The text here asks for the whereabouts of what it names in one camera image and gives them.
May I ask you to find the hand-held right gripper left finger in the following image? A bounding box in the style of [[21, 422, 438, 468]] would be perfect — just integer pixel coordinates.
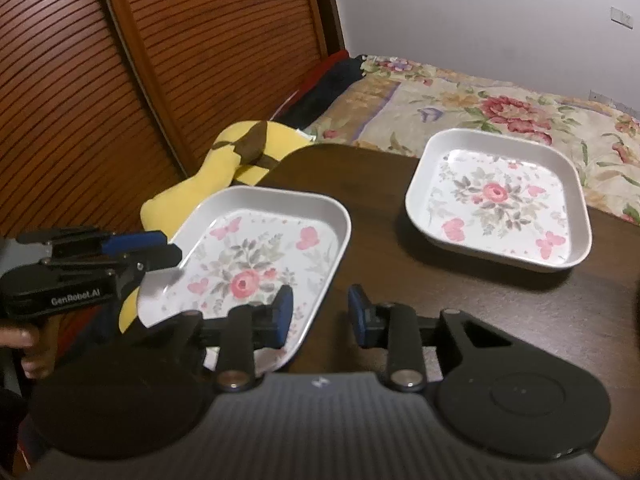
[[127, 285, 296, 394]]

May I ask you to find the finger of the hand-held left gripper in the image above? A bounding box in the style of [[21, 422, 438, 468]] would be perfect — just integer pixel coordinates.
[[117, 242, 184, 304], [102, 230, 169, 257]]

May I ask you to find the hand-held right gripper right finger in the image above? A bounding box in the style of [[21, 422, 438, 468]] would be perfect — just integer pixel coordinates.
[[347, 284, 517, 394]]

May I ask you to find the white floral square plate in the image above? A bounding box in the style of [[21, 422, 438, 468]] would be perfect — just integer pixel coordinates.
[[404, 128, 594, 274], [135, 185, 353, 377]]

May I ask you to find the person's left hand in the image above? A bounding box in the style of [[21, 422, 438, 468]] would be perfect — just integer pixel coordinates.
[[0, 327, 56, 380]]

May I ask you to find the yellow cloth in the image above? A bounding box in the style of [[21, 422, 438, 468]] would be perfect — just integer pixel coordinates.
[[119, 120, 317, 336]]

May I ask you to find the wooden louvered wardrobe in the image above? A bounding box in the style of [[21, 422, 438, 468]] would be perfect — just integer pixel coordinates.
[[0, 0, 347, 241]]

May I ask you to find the floral blanket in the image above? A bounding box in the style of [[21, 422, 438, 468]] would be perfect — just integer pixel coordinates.
[[300, 54, 640, 227]]

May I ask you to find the red cloth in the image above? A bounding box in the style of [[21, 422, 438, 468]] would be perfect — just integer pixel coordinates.
[[272, 49, 351, 116]]

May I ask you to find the wall socket strip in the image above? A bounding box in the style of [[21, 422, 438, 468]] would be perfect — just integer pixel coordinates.
[[589, 90, 630, 112]]

